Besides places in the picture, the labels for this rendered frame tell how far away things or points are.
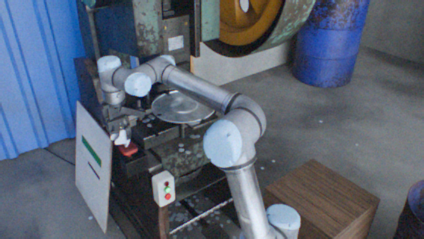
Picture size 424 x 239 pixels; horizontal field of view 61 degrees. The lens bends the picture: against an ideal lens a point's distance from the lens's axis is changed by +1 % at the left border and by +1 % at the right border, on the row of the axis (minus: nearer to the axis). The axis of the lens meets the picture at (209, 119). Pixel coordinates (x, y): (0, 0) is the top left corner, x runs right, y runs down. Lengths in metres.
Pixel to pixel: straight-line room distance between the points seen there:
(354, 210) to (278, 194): 0.35
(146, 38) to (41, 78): 1.40
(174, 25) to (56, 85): 1.39
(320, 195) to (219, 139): 1.00
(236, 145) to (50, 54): 1.89
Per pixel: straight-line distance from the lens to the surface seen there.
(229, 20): 1.81
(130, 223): 2.14
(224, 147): 0.95
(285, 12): 1.46
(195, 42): 1.56
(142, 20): 1.39
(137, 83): 1.15
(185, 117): 1.54
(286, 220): 1.26
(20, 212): 2.46
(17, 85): 2.68
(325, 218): 1.76
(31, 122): 2.80
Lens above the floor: 1.59
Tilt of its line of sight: 32 degrees down
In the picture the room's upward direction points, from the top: straight up
